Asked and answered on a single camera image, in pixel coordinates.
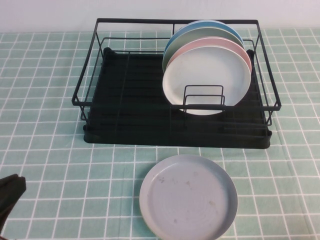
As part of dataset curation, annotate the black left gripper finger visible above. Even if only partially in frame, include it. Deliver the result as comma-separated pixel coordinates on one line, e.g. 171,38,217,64
0,173,19,192
15,175,27,201

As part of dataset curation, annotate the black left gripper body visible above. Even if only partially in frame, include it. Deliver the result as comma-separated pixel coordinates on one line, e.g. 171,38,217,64
0,187,21,226

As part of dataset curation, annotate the grey blue plate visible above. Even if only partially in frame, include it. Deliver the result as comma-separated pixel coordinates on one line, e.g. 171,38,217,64
138,154,240,240

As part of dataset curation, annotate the cream white plate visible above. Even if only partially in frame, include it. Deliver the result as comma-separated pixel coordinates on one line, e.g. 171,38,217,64
162,45,252,117

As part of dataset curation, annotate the pale green plate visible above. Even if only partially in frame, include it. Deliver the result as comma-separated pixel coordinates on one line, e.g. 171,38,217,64
162,27,246,76

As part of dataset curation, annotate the pink plate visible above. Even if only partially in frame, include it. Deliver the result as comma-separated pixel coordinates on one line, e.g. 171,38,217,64
164,36,252,71

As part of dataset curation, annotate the green checked tablecloth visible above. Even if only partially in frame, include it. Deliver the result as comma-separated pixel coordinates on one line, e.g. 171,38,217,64
0,26,320,240

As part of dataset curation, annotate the black plastic drain tray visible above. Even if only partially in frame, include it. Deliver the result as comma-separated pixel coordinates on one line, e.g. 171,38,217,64
83,46,273,150

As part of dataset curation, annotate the black wire dish rack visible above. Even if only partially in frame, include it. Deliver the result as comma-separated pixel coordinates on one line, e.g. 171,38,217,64
71,17,282,127

